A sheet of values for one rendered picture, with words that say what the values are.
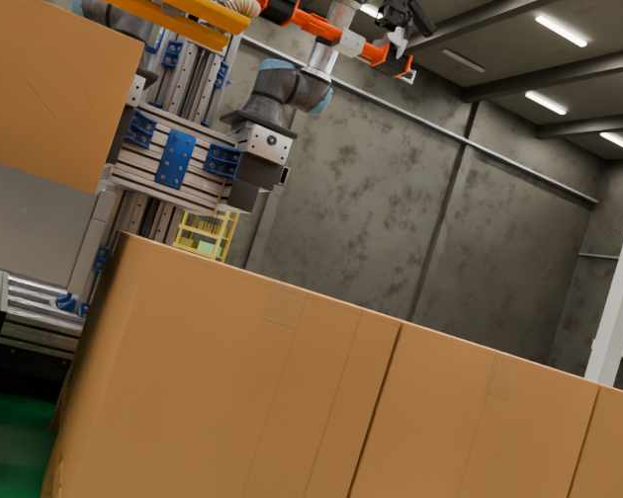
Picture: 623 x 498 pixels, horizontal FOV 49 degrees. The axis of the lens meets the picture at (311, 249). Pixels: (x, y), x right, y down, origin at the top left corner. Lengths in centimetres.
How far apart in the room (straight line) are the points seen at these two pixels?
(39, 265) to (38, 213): 10
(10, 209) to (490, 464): 97
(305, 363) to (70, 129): 79
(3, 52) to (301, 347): 91
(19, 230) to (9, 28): 43
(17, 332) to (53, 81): 83
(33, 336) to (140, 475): 117
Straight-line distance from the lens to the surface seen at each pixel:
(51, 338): 214
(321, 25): 190
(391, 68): 197
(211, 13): 172
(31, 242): 141
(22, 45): 159
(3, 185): 142
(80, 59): 159
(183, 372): 99
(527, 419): 124
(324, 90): 249
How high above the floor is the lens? 55
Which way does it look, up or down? 3 degrees up
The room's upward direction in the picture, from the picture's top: 18 degrees clockwise
